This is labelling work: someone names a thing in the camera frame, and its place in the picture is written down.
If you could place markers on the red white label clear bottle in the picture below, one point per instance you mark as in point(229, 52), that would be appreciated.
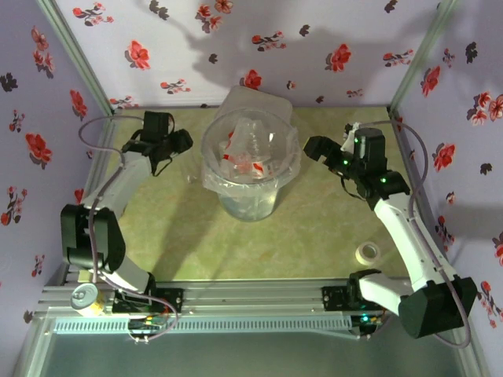
point(232, 159)

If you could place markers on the long clear bottle white label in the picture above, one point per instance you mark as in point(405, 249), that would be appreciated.
point(261, 168)

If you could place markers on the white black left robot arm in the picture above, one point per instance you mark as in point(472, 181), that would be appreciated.
point(133, 169)

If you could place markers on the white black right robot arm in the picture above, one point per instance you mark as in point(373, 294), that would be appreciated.
point(401, 231)

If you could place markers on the clear plastic bin liner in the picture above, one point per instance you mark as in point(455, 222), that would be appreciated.
point(220, 182)

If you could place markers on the clear plastic bin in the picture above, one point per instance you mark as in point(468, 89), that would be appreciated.
point(251, 204)

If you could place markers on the white masking tape roll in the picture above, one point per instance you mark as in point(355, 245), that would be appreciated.
point(363, 257)

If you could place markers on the yellow can with silver top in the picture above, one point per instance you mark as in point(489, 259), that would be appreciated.
point(84, 296)

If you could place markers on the aluminium side rail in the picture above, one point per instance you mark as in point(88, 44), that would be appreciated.
point(98, 157)
point(420, 196)

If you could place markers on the aluminium corner post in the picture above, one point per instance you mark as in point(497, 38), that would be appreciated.
point(74, 55)
point(422, 55)

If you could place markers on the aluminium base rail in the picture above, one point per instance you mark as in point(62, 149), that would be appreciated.
point(251, 294)

